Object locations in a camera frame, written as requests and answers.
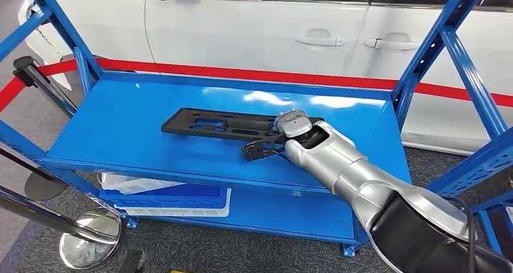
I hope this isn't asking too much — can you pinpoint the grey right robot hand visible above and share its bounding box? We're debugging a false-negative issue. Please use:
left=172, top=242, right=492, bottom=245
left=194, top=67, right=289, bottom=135
left=274, top=109, right=309, bottom=128

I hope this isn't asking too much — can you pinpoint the long black plastic part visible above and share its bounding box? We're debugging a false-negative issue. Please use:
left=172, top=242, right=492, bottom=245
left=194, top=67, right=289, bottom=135
left=161, top=107, right=325, bottom=143

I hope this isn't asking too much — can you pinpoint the red barrier belt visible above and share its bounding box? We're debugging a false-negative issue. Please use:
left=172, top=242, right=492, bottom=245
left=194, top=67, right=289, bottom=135
left=0, top=58, right=513, bottom=114

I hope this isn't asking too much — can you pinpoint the white car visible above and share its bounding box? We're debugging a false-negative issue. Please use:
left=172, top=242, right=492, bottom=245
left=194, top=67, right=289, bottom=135
left=11, top=0, right=513, bottom=156

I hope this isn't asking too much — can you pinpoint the blue plastic crate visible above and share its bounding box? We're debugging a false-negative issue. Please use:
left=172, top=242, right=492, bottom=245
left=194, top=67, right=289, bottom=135
left=99, top=184, right=229, bottom=210

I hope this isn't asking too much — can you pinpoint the translucent white plastic crate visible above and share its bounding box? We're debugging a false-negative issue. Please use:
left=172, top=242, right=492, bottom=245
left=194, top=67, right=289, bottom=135
left=100, top=173, right=185, bottom=196

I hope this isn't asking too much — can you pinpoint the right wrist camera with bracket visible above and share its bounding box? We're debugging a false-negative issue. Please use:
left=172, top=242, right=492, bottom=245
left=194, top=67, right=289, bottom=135
left=241, top=136, right=289, bottom=162

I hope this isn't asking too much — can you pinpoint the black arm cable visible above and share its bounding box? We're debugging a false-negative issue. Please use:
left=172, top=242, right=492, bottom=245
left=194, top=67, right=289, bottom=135
left=442, top=197, right=478, bottom=273

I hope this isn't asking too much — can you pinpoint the black perforated bracket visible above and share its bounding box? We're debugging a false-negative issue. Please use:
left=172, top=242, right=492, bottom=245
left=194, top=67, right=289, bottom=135
left=116, top=249, right=146, bottom=273

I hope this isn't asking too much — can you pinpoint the chrome stanchion post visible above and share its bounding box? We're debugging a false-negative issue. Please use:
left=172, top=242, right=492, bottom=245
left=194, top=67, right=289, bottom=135
left=0, top=185, right=123, bottom=270
left=13, top=56, right=77, bottom=117

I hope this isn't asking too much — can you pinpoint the black stanchion post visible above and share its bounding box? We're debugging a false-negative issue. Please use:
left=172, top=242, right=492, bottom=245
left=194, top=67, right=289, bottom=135
left=0, top=146, right=69, bottom=202

